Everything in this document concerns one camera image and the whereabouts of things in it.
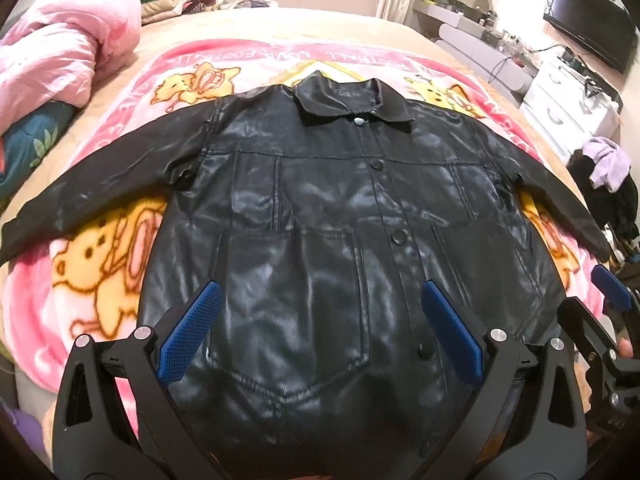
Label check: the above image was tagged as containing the black leather jacket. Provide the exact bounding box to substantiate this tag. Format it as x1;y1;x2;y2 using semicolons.
1;73;608;479

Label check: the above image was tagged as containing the pink cartoon fleece blanket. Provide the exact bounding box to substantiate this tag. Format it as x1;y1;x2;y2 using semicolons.
8;39;606;436

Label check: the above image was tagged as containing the lilac garment on chair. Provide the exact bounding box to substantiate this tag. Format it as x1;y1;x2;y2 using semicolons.
582;136;631;193

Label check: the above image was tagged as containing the white drawer cabinet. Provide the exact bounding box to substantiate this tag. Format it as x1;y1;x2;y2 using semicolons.
520;58;620;162

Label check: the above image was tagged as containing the dark teal floral pillow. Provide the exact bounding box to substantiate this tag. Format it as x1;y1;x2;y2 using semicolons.
1;101;78;203

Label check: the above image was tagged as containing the black flat television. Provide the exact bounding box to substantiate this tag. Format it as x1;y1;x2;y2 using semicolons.
544;0;637;73

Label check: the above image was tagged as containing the grey white vanity desk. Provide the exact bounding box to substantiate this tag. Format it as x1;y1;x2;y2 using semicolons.
413;0;534;104

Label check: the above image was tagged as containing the pink quilted comforter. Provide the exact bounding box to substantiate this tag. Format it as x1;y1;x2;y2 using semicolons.
1;0;141;131

